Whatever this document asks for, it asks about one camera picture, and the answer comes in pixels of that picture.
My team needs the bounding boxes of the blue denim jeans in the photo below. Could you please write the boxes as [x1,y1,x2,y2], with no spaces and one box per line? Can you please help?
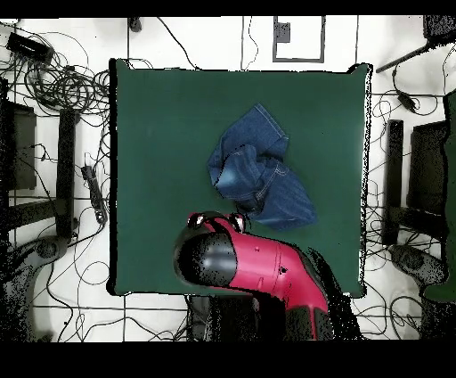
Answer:
[207,103,319,232]

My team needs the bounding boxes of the black flat panel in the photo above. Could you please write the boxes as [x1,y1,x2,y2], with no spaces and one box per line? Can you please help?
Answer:
[406,119,449,217]
[0,101,37,192]

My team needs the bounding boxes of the dark green table cloth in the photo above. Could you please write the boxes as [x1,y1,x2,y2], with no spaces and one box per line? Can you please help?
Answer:
[108,57,373,299]

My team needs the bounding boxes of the black power strip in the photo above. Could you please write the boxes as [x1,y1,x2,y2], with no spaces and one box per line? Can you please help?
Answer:
[80,164,109,225]

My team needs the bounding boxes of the black upright bar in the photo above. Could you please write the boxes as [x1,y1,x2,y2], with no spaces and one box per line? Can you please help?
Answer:
[55,108,77,241]
[381,119,405,246]

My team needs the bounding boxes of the black power adapter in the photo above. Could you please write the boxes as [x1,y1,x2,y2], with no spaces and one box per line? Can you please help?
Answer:
[391,69,419,112]

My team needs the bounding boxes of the dark green fabric panel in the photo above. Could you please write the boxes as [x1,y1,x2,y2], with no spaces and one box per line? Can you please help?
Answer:
[422,89,456,303]

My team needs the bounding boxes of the black electronics box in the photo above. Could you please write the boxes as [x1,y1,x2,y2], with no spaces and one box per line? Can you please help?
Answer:
[5,31,55,63]

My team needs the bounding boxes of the black tripod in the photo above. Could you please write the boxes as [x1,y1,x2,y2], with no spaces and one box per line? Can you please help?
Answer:
[375,14,456,75]

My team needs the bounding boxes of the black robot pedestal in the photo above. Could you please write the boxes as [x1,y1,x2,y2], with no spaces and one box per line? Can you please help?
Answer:
[185,294,286,341]

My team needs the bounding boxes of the grey floor frame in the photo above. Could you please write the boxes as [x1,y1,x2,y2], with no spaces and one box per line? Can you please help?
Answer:
[273,15,326,64]

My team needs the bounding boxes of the tangled black cables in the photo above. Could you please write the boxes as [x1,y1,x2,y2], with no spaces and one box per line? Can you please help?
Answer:
[0,24,111,119]

